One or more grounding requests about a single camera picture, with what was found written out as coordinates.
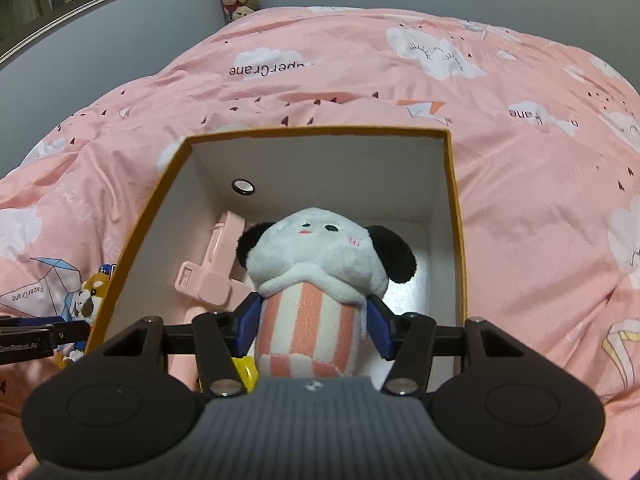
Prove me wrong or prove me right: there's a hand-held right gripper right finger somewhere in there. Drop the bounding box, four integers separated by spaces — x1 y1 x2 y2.
365 294 526 397

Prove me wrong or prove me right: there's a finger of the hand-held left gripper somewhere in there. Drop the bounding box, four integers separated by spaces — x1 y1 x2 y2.
47 319 94 349

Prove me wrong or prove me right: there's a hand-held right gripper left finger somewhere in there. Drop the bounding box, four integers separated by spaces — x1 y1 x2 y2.
102 292 263 397

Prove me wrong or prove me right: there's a dog plush figure gold base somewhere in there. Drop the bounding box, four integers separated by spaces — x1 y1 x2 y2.
57 264 117 363

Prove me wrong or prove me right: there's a pink folding stand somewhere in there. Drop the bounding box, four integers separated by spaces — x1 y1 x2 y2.
174 210 251 322

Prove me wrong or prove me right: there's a panda plush pink striped body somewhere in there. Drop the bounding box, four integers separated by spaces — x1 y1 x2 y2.
236 205 418 378

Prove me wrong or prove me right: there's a white box with gold rim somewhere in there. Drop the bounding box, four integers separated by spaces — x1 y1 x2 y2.
85 126 468 393

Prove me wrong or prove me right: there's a small yellow object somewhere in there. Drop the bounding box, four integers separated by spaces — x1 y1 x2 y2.
231 356 260 391

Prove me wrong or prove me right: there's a pink printed blanket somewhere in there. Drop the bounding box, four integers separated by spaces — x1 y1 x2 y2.
0 6 640 480

